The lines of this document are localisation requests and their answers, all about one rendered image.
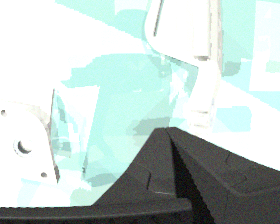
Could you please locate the white plate with two holes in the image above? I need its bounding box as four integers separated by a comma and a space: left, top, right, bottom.
0, 100, 60, 184

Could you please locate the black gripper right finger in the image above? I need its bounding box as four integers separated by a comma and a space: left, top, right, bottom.
167, 125, 280, 224

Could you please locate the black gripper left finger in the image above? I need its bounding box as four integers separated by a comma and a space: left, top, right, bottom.
0, 127, 195, 224

